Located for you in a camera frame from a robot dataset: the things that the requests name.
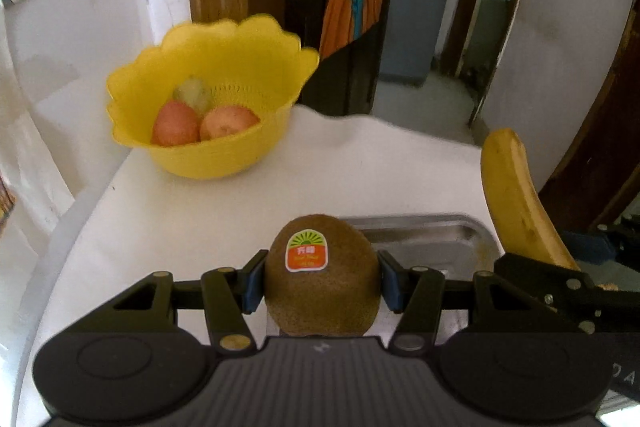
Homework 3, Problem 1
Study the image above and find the white printed tablecloth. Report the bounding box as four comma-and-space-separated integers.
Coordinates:
15, 104, 506, 408

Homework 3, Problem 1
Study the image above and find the brown wooden door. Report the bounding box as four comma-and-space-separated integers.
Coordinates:
540, 2, 640, 233

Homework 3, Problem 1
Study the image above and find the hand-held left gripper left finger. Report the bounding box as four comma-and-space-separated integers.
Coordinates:
107, 249, 269, 354

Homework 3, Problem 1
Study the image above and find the brown kiwi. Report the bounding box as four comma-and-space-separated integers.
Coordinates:
172, 76, 215, 116

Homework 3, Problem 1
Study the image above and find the black door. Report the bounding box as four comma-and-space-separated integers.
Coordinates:
285, 0, 406, 115

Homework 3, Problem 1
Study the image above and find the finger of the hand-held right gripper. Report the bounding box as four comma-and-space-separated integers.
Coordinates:
562, 218, 640, 265
492, 253, 640, 335

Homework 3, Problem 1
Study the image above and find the kiwi with orange sticker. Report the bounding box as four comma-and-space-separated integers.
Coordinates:
263, 214, 381, 338

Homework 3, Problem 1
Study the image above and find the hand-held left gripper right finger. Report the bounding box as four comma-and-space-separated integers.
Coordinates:
378, 249, 561, 354

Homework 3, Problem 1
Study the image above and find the yellow banana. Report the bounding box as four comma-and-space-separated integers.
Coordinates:
480, 128, 581, 272

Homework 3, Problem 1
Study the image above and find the yellow plastic bowl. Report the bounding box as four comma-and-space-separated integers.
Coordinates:
106, 13, 321, 180

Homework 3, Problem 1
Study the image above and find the wrinkled red apple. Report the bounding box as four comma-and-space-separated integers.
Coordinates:
200, 106, 262, 142

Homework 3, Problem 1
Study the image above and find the dark brown doorway frame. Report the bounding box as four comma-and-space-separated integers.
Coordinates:
440, 0, 538, 128

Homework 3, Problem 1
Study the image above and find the metal tray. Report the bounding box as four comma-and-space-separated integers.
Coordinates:
340, 214, 506, 280

